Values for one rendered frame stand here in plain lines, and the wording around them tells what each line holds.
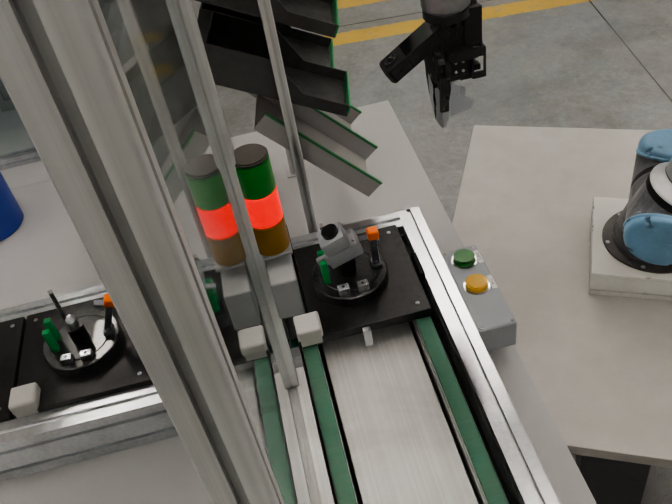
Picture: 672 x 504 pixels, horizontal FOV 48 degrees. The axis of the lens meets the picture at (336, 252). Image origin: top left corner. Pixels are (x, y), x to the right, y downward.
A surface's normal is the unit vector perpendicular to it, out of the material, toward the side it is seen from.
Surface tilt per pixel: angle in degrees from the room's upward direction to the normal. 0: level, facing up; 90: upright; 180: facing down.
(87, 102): 90
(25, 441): 90
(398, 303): 0
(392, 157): 0
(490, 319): 0
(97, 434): 90
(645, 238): 97
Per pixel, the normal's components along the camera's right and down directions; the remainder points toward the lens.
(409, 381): -0.14, -0.73
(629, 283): -0.26, 0.68
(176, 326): 0.20, 0.64
